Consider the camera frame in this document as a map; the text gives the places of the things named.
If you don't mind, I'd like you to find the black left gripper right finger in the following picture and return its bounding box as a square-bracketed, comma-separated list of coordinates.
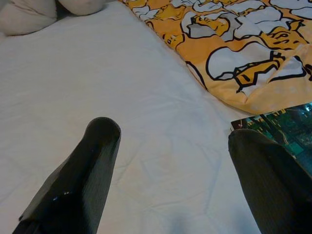
[228, 128, 312, 234]

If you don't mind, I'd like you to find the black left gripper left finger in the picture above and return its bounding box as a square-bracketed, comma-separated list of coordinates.
[12, 117, 122, 234]

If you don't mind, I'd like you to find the yellow cartoon print blanket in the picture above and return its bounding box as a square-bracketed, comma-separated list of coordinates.
[118, 0, 312, 115]

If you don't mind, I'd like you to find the dark green book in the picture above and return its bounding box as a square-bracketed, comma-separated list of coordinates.
[230, 102, 312, 178]

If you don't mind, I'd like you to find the white quilted mattress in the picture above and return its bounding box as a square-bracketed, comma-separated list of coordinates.
[0, 0, 312, 234]

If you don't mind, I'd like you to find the beige plush toy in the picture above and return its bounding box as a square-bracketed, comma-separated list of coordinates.
[0, 0, 110, 37]

